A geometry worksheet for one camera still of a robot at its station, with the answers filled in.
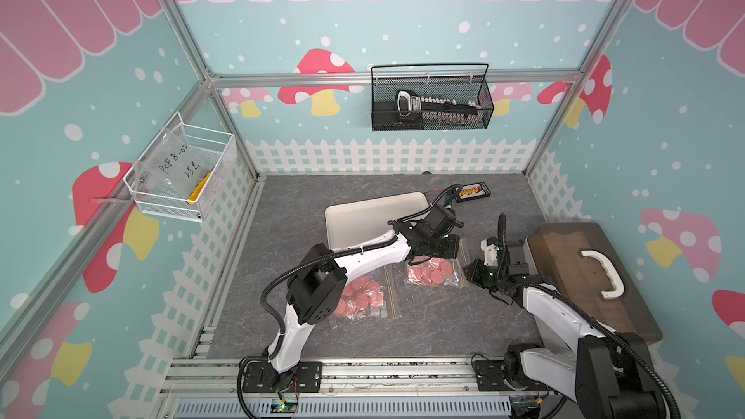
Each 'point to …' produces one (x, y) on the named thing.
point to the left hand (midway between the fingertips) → (456, 253)
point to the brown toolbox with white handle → (574, 258)
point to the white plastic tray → (351, 223)
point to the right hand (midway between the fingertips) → (462, 268)
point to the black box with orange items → (472, 190)
